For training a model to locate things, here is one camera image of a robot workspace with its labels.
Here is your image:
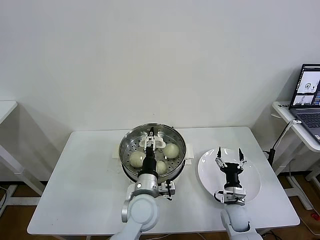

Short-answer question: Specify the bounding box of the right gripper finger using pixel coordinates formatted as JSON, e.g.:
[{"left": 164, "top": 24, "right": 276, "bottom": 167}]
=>
[
  {"left": 236, "top": 148, "right": 248, "bottom": 169},
  {"left": 215, "top": 146, "right": 227, "bottom": 169}
]

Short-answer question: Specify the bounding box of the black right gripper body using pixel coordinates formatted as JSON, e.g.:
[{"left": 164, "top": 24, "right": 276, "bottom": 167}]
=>
[{"left": 219, "top": 161, "right": 245, "bottom": 191}]

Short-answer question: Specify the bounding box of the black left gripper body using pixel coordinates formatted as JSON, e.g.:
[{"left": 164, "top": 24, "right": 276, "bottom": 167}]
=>
[{"left": 141, "top": 148, "right": 158, "bottom": 176}]

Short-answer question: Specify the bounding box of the white steamed baozi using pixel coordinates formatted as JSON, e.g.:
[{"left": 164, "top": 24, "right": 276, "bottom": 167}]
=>
[
  {"left": 163, "top": 143, "right": 180, "bottom": 160},
  {"left": 129, "top": 151, "right": 146, "bottom": 168},
  {"left": 155, "top": 160, "right": 167, "bottom": 176}
]

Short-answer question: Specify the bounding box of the stainless steel steamer basket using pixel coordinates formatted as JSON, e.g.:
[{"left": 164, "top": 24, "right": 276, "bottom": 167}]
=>
[{"left": 118, "top": 122, "right": 187, "bottom": 183}]

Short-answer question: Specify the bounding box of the white round plate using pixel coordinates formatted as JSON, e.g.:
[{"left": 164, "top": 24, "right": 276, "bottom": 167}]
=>
[{"left": 197, "top": 147, "right": 263, "bottom": 204}]

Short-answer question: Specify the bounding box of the white electric cooker pot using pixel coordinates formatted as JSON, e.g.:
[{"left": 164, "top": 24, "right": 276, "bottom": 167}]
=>
[{"left": 111, "top": 143, "right": 195, "bottom": 193}]

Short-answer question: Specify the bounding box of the white side table with laptop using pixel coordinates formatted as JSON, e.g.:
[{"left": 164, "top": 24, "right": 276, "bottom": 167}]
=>
[{"left": 271, "top": 101, "right": 320, "bottom": 211}]

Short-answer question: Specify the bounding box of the grey open laptop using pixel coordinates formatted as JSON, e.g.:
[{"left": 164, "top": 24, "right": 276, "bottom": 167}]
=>
[{"left": 288, "top": 63, "right": 320, "bottom": 146}]

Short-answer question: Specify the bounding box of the empty white side table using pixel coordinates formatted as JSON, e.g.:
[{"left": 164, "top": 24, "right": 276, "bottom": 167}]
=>
[{"left": 0, "top": 99, "right": 48, "bottom": 198}]

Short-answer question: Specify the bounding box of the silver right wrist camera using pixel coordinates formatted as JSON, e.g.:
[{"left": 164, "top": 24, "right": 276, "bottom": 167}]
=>
[{"left": 214, "top": 188, "right": 247, "bottom": 206}]

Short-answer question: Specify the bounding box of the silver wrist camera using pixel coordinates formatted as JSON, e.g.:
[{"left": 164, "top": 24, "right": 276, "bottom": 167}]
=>
[
  {"left": 158, "top": 179, "right": 177, "bottom": 202},
  {"left": 214, "top": 188, "right": 247, "bottom": 206}
]

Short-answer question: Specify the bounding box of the black and white laptop cable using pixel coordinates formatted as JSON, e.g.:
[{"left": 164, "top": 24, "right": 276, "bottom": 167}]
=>
[{"left": 262, "top": 119, "right": 303, "bottom": 166}]

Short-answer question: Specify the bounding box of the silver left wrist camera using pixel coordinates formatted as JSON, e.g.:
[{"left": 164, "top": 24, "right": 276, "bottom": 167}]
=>
[{"left": 158, "top": 179, "right": 177, "bottom": 202}]

